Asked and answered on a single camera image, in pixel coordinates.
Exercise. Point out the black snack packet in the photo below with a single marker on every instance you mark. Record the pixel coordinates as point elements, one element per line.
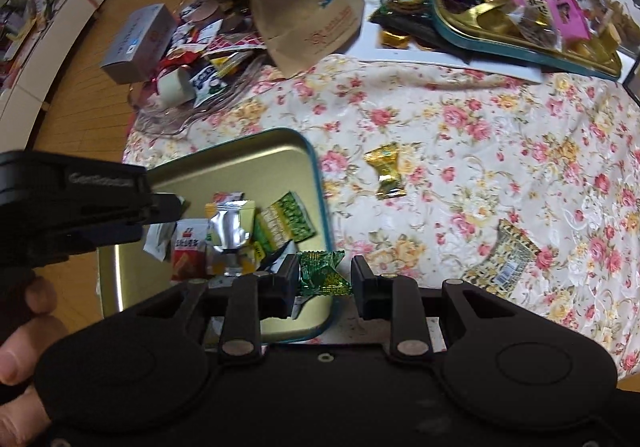
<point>400,21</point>

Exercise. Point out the small white snack packet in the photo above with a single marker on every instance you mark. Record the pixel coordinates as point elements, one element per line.
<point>160,242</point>

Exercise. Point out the green candy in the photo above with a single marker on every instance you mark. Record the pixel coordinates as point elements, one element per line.
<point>320,274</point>

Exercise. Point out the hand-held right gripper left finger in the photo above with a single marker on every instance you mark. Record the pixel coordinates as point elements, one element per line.
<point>290,279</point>

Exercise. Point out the pile of assorted snack packets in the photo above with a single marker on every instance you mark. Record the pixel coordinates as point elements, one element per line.
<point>215,42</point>

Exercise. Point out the person's left hand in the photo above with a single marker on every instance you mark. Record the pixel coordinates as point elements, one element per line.
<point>30,347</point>

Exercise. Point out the green white snack packet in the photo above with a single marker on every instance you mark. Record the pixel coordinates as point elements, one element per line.
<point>287,222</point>

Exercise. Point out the small gold candy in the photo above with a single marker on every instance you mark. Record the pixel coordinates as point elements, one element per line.
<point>397,38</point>

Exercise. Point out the floral tablecloth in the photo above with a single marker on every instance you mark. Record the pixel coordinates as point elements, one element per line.
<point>450,137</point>

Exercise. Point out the gold wrapped candy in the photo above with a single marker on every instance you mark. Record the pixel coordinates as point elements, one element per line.
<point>385,172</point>

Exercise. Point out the white paper sheet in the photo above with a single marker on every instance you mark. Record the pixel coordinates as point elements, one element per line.
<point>440,58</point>

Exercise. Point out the pink snack packet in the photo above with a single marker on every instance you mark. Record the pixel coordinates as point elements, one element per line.
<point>565,12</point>

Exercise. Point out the red orange snack packet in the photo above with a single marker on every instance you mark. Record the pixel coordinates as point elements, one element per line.
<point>190,252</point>

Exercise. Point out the clear packet of dried fruit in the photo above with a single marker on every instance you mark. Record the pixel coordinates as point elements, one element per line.
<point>537,32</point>

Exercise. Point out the glass dish of snacks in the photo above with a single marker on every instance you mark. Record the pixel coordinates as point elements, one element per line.
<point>200,119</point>

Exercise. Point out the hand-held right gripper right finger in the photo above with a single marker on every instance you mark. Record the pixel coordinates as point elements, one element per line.
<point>359,284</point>

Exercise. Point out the silver foil packet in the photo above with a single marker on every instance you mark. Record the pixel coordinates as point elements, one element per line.
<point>230,227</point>

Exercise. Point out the brown paper bag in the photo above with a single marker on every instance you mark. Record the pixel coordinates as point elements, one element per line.
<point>305,12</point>

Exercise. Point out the teal gold snack tray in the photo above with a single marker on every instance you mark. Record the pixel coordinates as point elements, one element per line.
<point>475,24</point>

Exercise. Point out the black yellow checkered packet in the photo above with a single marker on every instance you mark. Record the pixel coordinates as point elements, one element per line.
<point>505,259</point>

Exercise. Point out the teal tin with gold inside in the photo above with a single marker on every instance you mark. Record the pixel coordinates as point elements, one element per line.
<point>225,162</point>

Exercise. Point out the yellow snack packet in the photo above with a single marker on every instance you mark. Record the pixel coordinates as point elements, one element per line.
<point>252,254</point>

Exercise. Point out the grey cardboard box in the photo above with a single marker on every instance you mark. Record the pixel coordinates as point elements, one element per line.
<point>135,42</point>

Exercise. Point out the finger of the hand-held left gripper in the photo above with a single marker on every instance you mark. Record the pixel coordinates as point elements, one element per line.
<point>162,209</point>

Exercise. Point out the white tape roll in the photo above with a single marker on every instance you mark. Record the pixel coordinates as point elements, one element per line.
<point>172,87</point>

